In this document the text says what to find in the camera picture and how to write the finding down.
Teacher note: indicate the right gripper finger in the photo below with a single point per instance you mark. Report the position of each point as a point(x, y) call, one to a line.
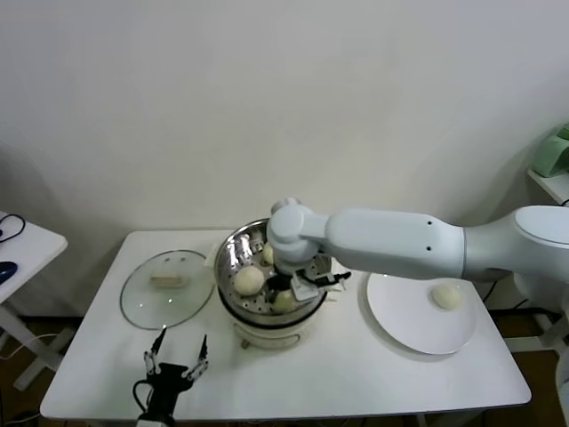
point(282, 296)
point(269, 299)

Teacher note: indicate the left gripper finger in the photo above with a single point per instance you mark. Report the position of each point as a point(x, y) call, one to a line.
point(156, 349)
point(203, 351)

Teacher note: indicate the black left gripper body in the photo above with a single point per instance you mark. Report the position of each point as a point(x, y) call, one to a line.
point(171, 382)

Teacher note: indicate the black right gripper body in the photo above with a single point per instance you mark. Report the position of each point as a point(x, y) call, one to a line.
point(279, 284)

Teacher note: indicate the white steamed baozi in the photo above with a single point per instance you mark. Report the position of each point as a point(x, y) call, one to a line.
point(268, 254)
point(248, 281)
point(285, 306)
point(446, 297)

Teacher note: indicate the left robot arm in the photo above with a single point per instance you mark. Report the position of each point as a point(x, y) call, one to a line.
point(155, 421)

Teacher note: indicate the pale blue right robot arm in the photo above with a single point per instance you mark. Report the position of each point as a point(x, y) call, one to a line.
point(391, 244)

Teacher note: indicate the perforated stainless steel steamer basket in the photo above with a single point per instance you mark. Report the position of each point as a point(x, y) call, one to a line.
point(231, 249)

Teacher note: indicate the white electric cooking pot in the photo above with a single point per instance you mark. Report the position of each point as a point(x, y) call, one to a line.
point(266, 331)

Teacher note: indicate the round glass pot lid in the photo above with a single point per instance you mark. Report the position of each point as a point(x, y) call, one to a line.
point(151, 302)

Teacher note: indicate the large white plate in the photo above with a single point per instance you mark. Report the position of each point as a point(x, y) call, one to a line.
point(400, 316)

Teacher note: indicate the white side table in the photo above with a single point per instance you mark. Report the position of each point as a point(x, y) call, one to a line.
point(31, 249)

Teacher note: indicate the dark blue object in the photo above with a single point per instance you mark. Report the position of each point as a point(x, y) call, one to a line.
point(6, 270)

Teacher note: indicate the pale green appliance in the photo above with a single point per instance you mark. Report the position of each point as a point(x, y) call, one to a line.
point(551, 153)

